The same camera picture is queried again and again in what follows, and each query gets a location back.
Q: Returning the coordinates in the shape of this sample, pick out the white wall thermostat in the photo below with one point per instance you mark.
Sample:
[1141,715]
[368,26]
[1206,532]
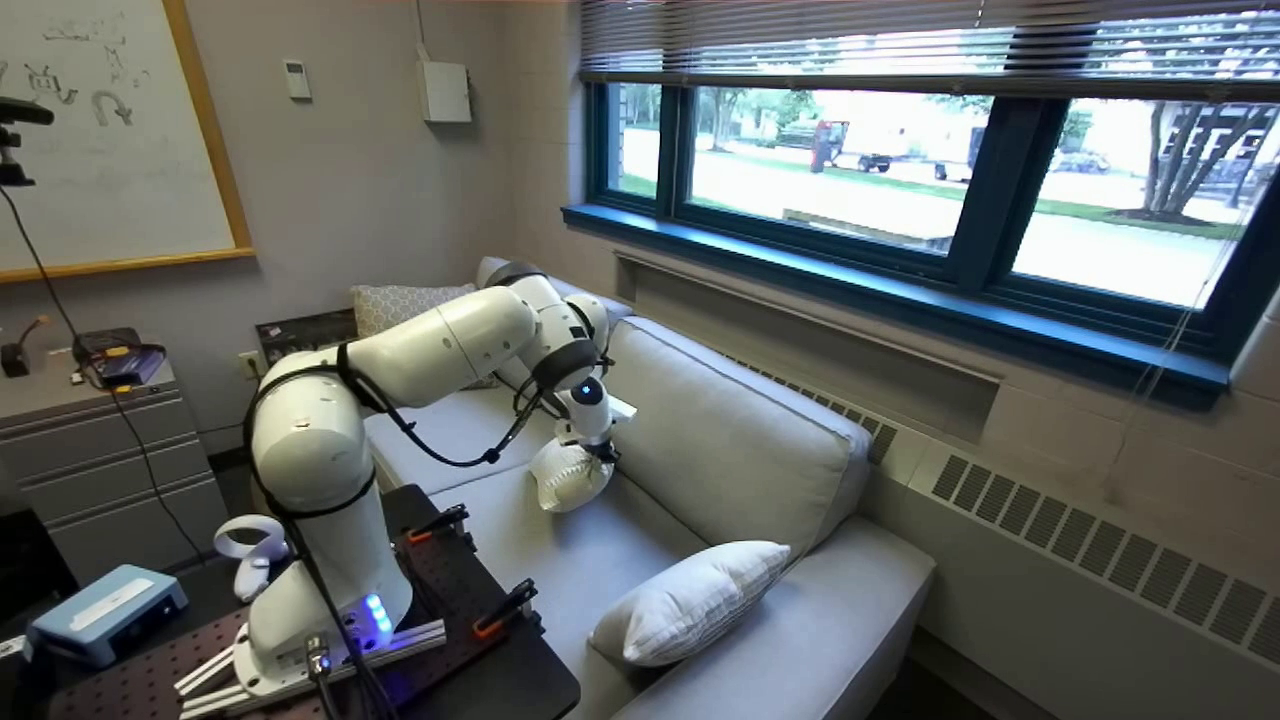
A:
[298,82]

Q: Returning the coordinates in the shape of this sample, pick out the black orange device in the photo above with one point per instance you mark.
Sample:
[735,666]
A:
[125,363]

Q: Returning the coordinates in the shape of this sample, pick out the cream striped pillow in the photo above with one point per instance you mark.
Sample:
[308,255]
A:
[564,476]
[693,600]

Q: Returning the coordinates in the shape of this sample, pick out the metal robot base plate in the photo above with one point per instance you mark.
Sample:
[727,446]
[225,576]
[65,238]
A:
[400,645]

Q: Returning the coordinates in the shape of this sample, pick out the blue plastic box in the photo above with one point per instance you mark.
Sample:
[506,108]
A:
[105,615]

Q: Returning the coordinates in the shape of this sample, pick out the beige wall radiator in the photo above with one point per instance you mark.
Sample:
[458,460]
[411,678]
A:
[1095,544]

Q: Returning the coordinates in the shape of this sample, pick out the wood frame whiteboard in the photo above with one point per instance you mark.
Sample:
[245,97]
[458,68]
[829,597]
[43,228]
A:
[93,121]

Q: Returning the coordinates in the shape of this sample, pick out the white VR controller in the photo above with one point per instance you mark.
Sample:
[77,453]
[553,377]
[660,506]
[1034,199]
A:
[254,540]

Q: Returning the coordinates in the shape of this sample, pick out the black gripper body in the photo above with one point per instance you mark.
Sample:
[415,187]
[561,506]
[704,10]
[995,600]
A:
[589,404]

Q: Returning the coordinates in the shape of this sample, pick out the black rectangular case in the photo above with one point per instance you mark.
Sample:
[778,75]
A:
[300,333]

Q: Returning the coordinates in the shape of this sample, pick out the black camera on tripod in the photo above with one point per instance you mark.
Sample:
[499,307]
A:
[23,114]

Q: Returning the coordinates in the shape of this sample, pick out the black robot table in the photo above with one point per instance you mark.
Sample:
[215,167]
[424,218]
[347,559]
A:
[453,641]

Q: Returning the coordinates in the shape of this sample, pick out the grey filing cabinet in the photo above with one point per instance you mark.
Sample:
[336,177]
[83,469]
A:
[105,465]

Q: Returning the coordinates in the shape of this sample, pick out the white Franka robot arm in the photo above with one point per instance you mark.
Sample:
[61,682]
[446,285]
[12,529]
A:
[415,353]

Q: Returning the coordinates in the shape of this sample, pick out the window blinds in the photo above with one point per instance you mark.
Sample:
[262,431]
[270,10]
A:
[867,41]

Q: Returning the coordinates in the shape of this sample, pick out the red black clamp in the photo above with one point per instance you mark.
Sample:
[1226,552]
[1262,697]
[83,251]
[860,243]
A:
[506,604]
[433,527]

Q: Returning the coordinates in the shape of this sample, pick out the wide teal frame window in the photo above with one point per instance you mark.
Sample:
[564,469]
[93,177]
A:
[987,172]

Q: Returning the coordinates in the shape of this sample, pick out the grey lattice pattern pillow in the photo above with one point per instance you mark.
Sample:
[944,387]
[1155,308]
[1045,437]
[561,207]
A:
[393,307]

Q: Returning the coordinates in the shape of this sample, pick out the white wall junction box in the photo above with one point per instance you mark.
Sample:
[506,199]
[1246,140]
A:
[450,91]

